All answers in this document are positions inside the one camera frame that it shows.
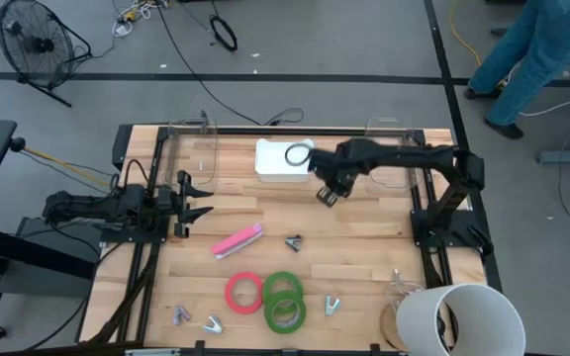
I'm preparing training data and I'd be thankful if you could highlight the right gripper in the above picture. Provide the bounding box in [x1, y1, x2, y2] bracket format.
[309, 147, 360, 209]

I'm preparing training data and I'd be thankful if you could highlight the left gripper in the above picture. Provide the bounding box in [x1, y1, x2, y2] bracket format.
[158, 170, 216, 239]

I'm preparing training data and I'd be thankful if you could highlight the pink stapler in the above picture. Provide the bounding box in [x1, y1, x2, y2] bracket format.
[210, 222, 265, 261]

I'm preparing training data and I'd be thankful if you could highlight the red tape roll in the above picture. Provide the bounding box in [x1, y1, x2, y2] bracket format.
[224, 271, 265, 315]

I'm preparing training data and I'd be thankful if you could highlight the green tape roll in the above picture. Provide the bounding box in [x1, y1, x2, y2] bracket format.
[263, 290, 308, 335]
[262, 271, 305, 304]

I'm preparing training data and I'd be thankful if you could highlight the silver clip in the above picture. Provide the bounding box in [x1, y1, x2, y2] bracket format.
[171, 305, 191, 326]

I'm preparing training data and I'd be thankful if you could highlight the silver staple remover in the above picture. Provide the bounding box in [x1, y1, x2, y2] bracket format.
[202, 314, 225, 335]

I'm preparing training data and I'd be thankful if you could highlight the clear plastic tray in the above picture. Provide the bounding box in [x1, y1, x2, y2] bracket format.
[363, 117, 423, 192]
[163, 118, 220, 192]

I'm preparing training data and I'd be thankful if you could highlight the white plastic bin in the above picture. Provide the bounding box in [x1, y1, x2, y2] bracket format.
[254, 137, 316, 183]

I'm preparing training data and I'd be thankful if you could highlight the clear glass lamp body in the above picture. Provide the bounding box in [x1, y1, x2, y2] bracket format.
[386, 269, 426, 313]

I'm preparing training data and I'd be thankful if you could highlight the round wooden lamp base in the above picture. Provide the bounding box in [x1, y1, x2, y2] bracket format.
[379, 302, 410, 352]

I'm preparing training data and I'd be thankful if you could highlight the yellow rod with black knob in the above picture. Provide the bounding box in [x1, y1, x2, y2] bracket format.
[8, 136, 113, 188]

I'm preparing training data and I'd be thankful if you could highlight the black floor fan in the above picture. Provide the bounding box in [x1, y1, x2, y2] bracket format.
[0, 0, 93, 109]

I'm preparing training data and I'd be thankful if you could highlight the person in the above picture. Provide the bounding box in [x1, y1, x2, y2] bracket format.
[464, 0, 570, 140]

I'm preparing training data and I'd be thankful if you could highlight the black right arm cable loop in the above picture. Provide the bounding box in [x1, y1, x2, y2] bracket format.
[284, 141, 312, 167]

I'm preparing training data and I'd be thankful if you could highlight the black aluminium table frame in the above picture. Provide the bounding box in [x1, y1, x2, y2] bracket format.
[111, 123, 504, 356]

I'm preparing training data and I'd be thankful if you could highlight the grey cable loop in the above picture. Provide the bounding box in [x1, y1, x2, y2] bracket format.
[263, 107, 306, 127]

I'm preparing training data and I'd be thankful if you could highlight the long black floor cable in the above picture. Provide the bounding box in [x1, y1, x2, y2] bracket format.
[154, 0, 262, 126]

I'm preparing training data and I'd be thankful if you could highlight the silver metal bracket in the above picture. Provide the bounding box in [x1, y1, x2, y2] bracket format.
[124, 347, 182, 356]

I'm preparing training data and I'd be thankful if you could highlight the grey metal base plate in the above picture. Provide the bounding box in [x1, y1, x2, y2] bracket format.
[0, 216, 106, 300]

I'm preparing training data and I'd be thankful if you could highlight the black coiled cable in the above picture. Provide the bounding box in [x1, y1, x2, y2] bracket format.
[209, 14, 239, 53]

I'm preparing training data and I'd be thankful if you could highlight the yellow extension cable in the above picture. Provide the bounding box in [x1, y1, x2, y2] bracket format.
[449, 0, 484, 68]

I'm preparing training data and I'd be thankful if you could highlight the white power strip with cables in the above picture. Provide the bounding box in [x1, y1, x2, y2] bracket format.
[111, 0, 170, 39]

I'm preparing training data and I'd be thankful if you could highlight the white floor cable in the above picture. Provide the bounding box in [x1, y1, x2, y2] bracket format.
[505, 61, 570, 118]

